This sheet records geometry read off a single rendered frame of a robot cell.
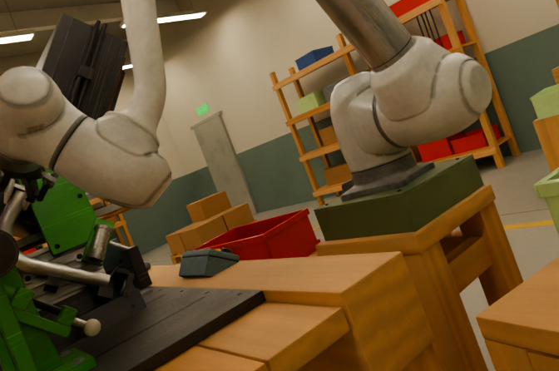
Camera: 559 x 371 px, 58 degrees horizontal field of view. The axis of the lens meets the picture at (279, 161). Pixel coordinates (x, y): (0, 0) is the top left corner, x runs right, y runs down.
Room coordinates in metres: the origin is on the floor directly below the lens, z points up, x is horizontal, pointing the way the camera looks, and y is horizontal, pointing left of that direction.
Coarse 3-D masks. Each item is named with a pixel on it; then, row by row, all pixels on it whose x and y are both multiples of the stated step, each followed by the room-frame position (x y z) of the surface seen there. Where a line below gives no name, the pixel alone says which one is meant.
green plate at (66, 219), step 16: (48, 192) 1.10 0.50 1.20; (64, 192) 1.12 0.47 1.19; (80, 192) 1.13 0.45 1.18; (32, 208) 1.07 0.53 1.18; (48, 208) 1.09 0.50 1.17; (64, 208) 1.10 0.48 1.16; (80, 208) 1.12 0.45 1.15; (48, 224) 1.07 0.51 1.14; (64, 224) 1.08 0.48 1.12; (80, 224) 1.10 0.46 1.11; (48, 240) 1.06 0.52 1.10; (64, 240) 1.07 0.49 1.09; (80, 240) 1.08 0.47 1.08
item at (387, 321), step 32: (320, 256) 0.91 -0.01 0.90; (352, 256) 0.83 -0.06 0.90; (384, 256) 0.76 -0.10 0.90; (224, 288) 0.95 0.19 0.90; (256, 288) 0.86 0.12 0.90; (288, 288) 0.79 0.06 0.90; (320, 288) 0.73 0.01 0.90; (352, 288) 0.69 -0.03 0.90; (384, 288) 0.72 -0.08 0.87; (352, 320) 0.68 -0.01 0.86; (384, 320) 0.71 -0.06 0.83; (416, 320) 0.74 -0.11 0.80; (352, 352) 0.70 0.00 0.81; (384, 352) 0.70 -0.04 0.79; (416, 352) 0.73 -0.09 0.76
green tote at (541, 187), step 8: (552, 176) 0.61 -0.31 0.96; (536, 184) 0.61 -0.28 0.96; (544, 184) 0.60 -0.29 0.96; (552, 184) 0.59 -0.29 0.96; (536, 192) 0.61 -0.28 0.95; (544, 192) 0.60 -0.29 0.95; (552, 192) 0.59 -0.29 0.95; (552, 200) 0.60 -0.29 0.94; (552, 208) 0.60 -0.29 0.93; (552, 216) 0.61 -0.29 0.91
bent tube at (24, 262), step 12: (12, 192) 1.04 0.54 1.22; (24, 192) 1.05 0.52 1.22; (12, 204) 1.02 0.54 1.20; (0, 216) 1.01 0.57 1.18; (12, 216) 1.01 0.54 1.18; (0, 228) 0.99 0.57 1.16; (12, 228) 1.01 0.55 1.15; (24, 264) 0.98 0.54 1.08; (36, 264) 0.99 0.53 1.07; (48, 264) 1.00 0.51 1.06; (60, 264) 1.02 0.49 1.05; (60, 276) 1.01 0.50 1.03; (72, 276) 1.01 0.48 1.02; (84, 276) 1.02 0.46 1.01; (96, 276) 1.03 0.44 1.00; (108, 276) 1.04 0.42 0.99
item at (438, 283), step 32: (480, 224) 1.15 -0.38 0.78; (416, 256) 1.01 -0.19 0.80; (448, 256) 1.11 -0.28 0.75; (480, 256) 1.13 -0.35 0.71; (512, 256) 1.18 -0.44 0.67; (416, 288) 1.04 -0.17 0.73; (448, 288) 1.02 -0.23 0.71; (512, 288) 1.15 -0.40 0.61; (448, 320) 1.00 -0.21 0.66; (448, 352) 1.02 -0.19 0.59; (480, 352) 1.04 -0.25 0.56
